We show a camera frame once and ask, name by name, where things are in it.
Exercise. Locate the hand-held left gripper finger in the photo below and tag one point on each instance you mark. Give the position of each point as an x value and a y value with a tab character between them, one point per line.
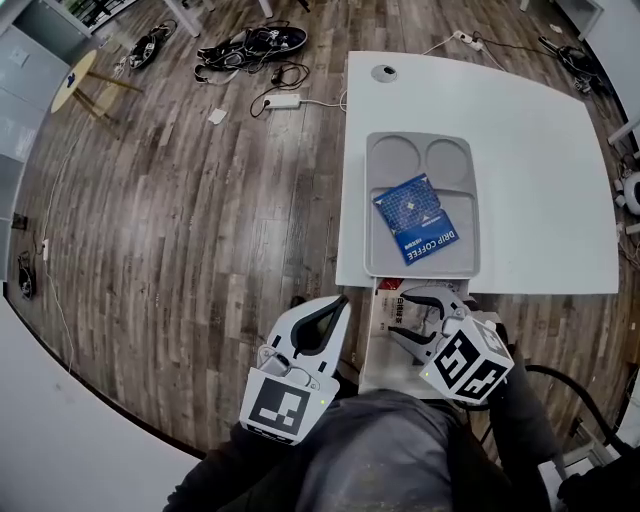
345	335
280	322

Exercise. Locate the dark waste bin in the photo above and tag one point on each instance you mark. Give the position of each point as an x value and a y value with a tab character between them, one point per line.
19	221

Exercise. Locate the long white table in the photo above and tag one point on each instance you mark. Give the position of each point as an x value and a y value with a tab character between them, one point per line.
187	22

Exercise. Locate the person's left forearm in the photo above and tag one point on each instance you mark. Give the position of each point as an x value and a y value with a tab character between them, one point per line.
225	475

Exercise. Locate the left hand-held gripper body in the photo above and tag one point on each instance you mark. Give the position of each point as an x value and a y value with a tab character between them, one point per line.
280	405

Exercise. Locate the white round device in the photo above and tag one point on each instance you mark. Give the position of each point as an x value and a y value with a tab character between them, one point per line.
631	192

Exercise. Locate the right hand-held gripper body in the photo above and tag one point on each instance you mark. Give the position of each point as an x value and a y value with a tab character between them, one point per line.
465	360

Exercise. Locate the blue coffee packet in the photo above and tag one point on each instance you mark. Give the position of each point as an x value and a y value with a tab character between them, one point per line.
415	215

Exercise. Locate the yellow round side table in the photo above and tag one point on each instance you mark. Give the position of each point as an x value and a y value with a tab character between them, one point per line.
75	80

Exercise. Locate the small blue object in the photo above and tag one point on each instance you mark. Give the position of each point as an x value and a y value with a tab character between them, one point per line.
70	80

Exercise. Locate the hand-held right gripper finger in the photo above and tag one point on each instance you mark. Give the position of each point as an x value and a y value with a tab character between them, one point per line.
452	300
415	350

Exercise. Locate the white snack packet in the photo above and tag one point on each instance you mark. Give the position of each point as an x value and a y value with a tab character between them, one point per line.
395	312

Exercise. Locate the large white power strip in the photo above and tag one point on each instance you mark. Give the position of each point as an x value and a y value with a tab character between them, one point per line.
282	101

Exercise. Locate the white paper scrap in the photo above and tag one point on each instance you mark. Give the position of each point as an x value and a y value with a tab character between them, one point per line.
217	116

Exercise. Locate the black backpack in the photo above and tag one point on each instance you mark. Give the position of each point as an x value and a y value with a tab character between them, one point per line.
605	485

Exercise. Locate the white drawer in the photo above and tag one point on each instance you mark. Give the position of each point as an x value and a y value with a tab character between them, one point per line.
390	370

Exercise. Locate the person's grey clothed torso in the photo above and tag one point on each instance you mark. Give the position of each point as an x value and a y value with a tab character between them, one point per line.
350	450

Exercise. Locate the white desk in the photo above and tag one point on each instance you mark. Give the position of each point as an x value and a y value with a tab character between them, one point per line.
540	175

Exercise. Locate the grey compartment tray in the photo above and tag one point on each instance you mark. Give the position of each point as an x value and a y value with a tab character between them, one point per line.
460	230

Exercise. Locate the person's right forearm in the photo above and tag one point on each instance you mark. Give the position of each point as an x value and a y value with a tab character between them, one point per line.
520	425

